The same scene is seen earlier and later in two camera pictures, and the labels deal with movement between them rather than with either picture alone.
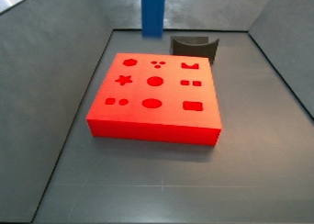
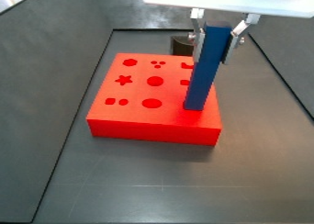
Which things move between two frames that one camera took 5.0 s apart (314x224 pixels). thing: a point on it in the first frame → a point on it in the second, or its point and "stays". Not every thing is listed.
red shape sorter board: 156,97 stays
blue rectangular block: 152,13 → 217,36
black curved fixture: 194,46 stays
